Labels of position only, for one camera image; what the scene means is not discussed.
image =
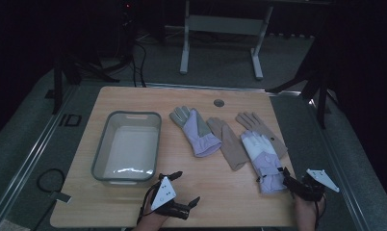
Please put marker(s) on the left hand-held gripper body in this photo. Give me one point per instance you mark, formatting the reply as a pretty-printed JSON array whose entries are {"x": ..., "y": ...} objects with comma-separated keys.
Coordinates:
[{"x": 164, "y": 195}]

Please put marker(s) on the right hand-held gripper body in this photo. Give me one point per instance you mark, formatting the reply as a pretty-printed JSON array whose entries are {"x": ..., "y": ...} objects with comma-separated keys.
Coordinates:
[{"x": 310, "y": 187}]

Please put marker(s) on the purple and white ski glove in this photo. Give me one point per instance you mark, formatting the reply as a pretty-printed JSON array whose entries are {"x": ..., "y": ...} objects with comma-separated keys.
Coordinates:
[{"x": 262, "y": 154}]

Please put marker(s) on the purple glove with grey palm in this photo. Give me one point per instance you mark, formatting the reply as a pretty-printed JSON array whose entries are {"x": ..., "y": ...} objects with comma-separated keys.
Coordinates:
[{"x": 198, "y": 134}]

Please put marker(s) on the grey plastic bin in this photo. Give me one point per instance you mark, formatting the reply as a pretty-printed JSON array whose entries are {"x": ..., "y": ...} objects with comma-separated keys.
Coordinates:
[{"x": 127, "y": 150}]

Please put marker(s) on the person's right hand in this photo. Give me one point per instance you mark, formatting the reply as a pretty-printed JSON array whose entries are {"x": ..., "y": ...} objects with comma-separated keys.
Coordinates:
[{"x": 307, "y": 213}]

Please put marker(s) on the person's left hand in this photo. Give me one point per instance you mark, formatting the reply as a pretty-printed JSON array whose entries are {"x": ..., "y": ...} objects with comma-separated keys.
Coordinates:
[{"x": 149, "y": 219}]

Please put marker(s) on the beige knit glove with button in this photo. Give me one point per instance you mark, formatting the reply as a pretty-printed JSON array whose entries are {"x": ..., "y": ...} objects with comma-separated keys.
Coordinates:
[{"x": 262, "y": 126}]

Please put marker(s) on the grey table grommet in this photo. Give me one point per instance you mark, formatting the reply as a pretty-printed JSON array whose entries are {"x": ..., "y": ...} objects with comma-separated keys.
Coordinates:
[{"x": 219, "y": 103}]

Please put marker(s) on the black metal stand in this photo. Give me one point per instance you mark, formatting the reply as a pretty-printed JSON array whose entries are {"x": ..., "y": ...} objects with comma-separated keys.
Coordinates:
[
  {"x": 313, "y": 83},
  {"x": 72, "y": 73}
]

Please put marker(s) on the grey tape piece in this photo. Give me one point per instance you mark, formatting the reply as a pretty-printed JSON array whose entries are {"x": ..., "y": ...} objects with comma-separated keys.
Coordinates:
[{"x": 60, "y": 196}]

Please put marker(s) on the dark device with red light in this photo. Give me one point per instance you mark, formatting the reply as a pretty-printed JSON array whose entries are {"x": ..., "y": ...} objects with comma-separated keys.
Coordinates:
[{"x": 128, "y": 12}]

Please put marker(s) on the metal floor rail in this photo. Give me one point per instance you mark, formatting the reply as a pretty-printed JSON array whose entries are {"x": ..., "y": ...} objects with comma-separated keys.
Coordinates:
[
  {"x": 339, "y": 166},
  {"x": 28, "y": 160}
]

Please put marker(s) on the white desk frame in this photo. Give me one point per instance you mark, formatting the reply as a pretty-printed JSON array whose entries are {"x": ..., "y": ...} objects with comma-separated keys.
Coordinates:
[{"x": 223, "y": 25}]

